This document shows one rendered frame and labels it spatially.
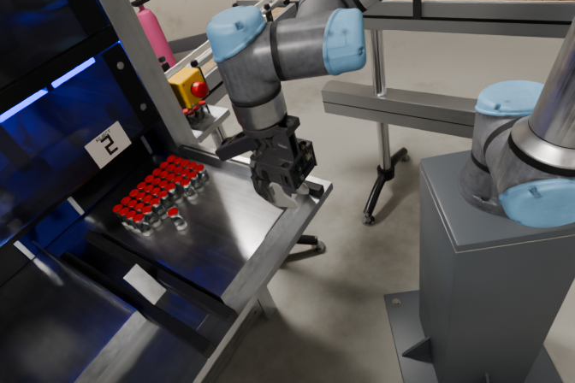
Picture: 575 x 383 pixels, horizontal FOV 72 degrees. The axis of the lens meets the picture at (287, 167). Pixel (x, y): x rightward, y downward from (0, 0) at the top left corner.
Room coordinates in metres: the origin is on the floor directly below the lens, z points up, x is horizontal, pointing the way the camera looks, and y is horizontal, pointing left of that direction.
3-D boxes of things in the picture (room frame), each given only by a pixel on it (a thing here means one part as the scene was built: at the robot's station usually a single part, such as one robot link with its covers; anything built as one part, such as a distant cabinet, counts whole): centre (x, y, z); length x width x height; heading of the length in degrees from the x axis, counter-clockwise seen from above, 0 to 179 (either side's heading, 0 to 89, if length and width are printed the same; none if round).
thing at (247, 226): (0.57, 0.19, 0.90); 0.34 x 0.26 x 0.04; 46
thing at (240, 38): (0.49, 0.01, 1.22); 0.09 x 0.08 x 0.11; 72
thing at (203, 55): (1.21, 0.09, 0.92); 0.69 x 0.15 x 0.16; 136
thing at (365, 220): (1.29, -0.43, 0.07); 0.50 x 0.08 x 0.14; 136
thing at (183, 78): (0.91, 0.18, 1.00); 0.08 x 0.07 x 0.07; 46
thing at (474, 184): (0.50, -0.40, 0.84); 0.15 x 0.15 x 0.10
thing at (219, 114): (0.95, 0.20, 0.87); 0.14 x 0.13 x 0.02; 46
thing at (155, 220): (0.63, 0.25, 0.90); 0.18 x 0.02 x 0.05; 136
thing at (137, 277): (0.39, 0.25, 0.91); 0.14 x 0.03 x 0.06; 47
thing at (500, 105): (0.49, -0.40, 0.96); 0.13 x 0.12 x 0.14; 162
